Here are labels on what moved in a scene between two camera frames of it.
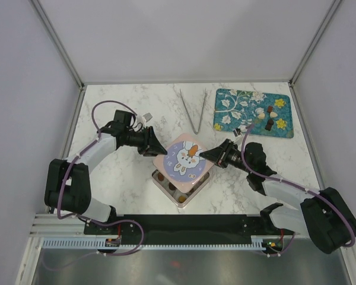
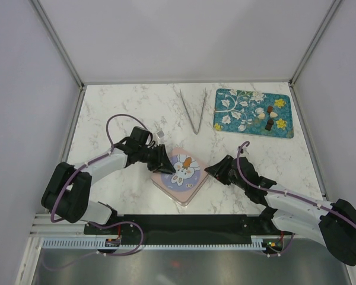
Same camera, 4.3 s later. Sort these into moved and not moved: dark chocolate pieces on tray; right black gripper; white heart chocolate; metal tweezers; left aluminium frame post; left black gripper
Moved: right black gripper; left black gripper
Not moved: dark chocolate pieces on tray; white heart chocolate; metal tweezers; left aluminium frame post
